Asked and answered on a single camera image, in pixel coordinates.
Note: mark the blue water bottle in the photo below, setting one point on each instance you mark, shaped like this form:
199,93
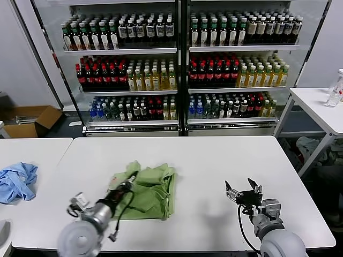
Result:
91,112
199,110
99,111
191,110

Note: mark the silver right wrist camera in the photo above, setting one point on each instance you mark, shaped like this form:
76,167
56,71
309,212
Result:
272,208

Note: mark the clear plastic bottle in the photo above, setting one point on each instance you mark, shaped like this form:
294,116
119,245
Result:
332,99

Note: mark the red cap cola bottle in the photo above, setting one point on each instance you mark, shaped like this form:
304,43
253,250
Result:
218,76
80,78
158,108
88,78
250,104
104,78
235,76
122,78
150,109
258,104
226,76
113,78
201,76
209,76
96,78
193,76

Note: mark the bundle of metal rods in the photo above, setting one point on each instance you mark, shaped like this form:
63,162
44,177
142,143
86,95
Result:
26,119

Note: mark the small white flat object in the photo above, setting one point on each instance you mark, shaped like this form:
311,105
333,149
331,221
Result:
75,124

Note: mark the white side table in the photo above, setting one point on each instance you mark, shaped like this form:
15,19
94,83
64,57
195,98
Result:
316,105

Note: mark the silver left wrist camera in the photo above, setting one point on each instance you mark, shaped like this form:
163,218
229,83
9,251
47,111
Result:
80,200

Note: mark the navy label dark bottle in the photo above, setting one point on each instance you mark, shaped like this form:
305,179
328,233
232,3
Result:
159,32
122,32
140,32
149,32
269,29
287,29
296,29
131,32
279,29
168,31

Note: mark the open cardboard box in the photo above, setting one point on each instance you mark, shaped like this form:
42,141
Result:
45,119

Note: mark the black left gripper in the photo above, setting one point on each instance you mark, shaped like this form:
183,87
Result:
118,195

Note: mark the yellow juice bottle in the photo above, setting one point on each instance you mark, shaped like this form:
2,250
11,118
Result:
130,83
147,83
267,79
165,112
275,79
259,79
272,107
155,83
163,83
265,108
171,83
250,79
172,112
138,83
242,79
283,78

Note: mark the green t-shirt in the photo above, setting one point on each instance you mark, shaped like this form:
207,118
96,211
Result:
155,192

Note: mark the beverage display cooler cabinet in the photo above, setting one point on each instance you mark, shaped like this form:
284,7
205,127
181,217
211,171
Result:
183,80

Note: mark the beige label dark bottle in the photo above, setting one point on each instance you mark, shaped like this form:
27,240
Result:
251,29
260,29

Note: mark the green cap tea bottle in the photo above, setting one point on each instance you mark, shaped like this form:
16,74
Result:
222,38
194,38
113,40
232,38
77,41
241,38
104,41
86,41
213,38
203,38
95,41
68,41

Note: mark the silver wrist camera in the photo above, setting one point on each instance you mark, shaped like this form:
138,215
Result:
272,208
80,200

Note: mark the white cooler shelf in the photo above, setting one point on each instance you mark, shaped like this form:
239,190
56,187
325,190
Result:
127,93
119,51
133,123
230,121
241,49
235,90

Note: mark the pile of clothes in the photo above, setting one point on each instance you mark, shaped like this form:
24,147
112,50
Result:
308,146

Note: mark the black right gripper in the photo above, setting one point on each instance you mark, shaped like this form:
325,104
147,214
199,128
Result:
250,200

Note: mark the clear bottle on side table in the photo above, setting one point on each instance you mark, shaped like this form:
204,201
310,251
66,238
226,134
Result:
340,84

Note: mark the crumpled light blue garment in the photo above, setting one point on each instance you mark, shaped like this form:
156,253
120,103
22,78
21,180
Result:
16,181

